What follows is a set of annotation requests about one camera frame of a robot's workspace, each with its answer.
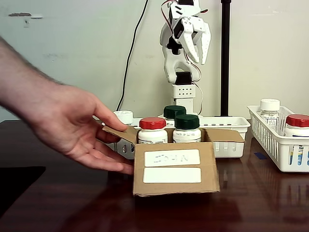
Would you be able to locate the green-capped bottle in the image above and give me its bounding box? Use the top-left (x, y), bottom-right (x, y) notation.
top-left (163, 104), bottom-right (187, 127)
top-left (172, 114), bottom-right (202, 144)

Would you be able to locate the red-capped bottle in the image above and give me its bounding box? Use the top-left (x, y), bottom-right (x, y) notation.
top-left (137, 116), bottom-right (169, 145)
top-left (283, 114), bottom-right (309, 167)

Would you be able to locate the labelled cardboard box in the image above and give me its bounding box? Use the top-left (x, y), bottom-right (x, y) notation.
top-left (101, 125), bottom-right (246, 197)

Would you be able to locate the white-capped bottle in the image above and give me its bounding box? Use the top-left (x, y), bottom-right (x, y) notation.
top-left (112, 110), bottom-right (135, 154)
top-left (260, 98), bottom-right (281, 134)

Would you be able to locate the person's bare hand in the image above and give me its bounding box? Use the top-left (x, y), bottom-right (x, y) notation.
top-left (26, 83), bottom-right (135, 176)

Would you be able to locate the black pole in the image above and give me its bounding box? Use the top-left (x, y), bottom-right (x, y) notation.
top-left (220, 0), bottom-right (233, 116)

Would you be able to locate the black cable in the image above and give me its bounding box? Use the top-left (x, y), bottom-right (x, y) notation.
top-left (116, 0), bottom-right (150, 112)

